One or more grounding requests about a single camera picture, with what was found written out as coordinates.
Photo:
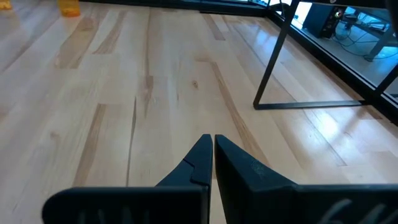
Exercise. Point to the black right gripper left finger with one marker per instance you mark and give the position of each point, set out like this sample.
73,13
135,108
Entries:
140,205

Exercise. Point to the grey workbench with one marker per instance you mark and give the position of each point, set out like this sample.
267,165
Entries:
379,46

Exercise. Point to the large orange bottle white cap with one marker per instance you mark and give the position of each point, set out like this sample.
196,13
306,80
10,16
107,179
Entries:
69,7

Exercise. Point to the black aluminium rig frame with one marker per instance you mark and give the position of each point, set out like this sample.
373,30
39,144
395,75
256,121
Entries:
326,57

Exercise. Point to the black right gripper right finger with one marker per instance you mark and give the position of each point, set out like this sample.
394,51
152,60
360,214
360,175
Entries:
280,205

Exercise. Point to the black computer tower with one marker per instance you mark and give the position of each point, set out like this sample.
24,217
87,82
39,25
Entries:
323,21

